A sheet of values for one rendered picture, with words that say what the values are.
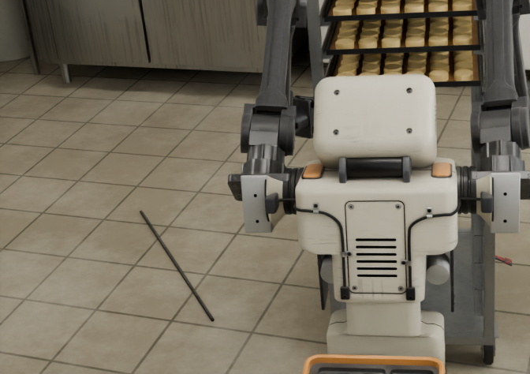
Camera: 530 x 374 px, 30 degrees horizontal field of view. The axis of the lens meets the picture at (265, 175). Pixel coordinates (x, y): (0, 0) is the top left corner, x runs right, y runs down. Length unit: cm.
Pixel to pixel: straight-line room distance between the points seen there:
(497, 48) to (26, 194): 295
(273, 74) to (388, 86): 32
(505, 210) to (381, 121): 27
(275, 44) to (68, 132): 318
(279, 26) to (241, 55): 303
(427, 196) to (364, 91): 21
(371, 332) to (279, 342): 145
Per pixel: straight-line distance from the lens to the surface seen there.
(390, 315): 185
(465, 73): 266
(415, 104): 170
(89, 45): 545
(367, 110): 170
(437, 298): 320
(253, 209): 179
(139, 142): 483
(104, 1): 530
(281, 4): 206
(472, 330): 306
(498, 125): 184
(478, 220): 291
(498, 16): 199
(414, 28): 274
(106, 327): 350
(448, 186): 168
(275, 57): 198
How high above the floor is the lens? 195
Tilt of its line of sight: 27 degrees down
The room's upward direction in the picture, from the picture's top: 6 degrees counter-clockwise
